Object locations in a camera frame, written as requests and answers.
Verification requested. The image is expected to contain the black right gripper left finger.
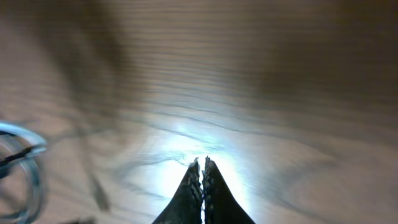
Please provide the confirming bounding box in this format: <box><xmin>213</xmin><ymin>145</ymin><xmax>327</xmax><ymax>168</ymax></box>
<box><xmin>152</xmin><ymin>158</ymin><xmax>203</xmax><ymax>224</ymax></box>

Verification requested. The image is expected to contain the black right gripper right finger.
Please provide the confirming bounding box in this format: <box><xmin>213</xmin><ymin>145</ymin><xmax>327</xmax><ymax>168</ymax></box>
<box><xmin>202</xmin><ymin>156</ymin><xmax>254</xmax><ymax>224</ymax></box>

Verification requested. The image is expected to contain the black cable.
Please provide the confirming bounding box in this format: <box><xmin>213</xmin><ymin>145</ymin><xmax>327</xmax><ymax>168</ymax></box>
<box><xmin>0</xmin><ymin>146</ymin><xmax>35</xmax><ymax>167</ymax></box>

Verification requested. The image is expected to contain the white cable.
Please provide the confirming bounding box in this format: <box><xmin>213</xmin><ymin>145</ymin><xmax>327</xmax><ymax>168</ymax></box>
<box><xmin>0</xmin><ymin>120</ymin><xmax>48</xmax><ymax>224</ymax></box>

